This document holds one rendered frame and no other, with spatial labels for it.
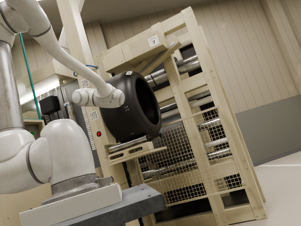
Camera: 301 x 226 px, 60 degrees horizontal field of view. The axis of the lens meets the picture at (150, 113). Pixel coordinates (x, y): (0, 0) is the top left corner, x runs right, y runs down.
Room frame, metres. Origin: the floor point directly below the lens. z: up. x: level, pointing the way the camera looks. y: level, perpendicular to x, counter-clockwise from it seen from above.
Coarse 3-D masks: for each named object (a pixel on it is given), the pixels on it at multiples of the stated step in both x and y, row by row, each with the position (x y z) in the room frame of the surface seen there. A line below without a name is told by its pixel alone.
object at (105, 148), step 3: (108, 144) 2.02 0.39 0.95; (111, 144) 2.06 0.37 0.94; (114, 144) 2.11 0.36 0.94; (102, 147) 1.97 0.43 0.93; (105, 147) 1.97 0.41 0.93; (108, 147) 2.01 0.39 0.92; (102, 150) 1.97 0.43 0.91; (105, 150) 1.96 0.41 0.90; (120, 150) 2.17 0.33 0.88; (105, 153) 1.96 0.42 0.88; (108, 153) 1.99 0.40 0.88; (111, 153) 2.02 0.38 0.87; (123, 153) 2.20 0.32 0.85; (105, 156) 1.96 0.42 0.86
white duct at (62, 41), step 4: (76, 0) 2.37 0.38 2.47; (80, 0) 2.39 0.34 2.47; (84, 0) 2.44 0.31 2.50; (80, 4) 2.41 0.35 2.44; (80, 8) 2.43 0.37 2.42; (80, 12) 2.45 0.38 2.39; (64, 32) 2.45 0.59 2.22; (60, 36) 2.47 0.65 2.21; (64, 36) 2.46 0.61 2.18; (60, 40) 2.47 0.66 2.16; (64, 40) 2.47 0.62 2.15; (60, 44) 2.48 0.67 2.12; (64, 44) 2.48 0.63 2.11; (64, 48) 2.50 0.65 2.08; (68, 48) 2.54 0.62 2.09; (52, 60) 2.54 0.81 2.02
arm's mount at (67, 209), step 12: (96, 192) 0.78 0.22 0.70; (108, 192) 0.78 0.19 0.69; (120, 192) 0.92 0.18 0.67; (48, 204) 0.75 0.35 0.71; (60, 204) 0.76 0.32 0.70; (72, 204) 0.76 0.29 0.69; (84, 204) 0.77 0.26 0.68; (96, 204) 0.77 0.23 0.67; (108, 204) 0.78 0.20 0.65; (24, 216) 0.74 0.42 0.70; (36, 216) 0.75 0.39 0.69; (48, 216) 0.75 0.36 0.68; (60, 216) 0.76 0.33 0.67; (72, 216) 0.76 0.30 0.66
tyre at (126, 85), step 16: (112, 80) 1.88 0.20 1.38; (128, 80) 1.82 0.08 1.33; (144, 80) 2.07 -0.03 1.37; (128, 96) 1.77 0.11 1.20; (144, 96) 2.29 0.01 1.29; (112, 112) 1.81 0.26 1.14; (128, 112) 1.78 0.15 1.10; (144, 112) 2.33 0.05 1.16; (160, 112) 2.24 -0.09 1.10; (112, 128) 1.86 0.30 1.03; (128, 128) 1.85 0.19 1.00; (144, 128) 1.87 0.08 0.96; (160, 128) 2.12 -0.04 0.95
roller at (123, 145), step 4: (140, 136) 1.91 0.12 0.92; (144, 136) 1.88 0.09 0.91; (148, 136) 1.90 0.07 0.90; (132, 140) 1.92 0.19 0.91; (136, 140) 1.91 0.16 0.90; (140, 140) 1.90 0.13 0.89; (144, 140) 1.89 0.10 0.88; (120, 144) 1.96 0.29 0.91; (124, 144) 1.94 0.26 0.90; (128, 144) 1.93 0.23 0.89; (132, 144) 1.93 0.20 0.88; (108, 148) 2.00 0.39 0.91; (112, 148) 1.98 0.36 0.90; (116, 148) 1.97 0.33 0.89; (120, 148) 1.96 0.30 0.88
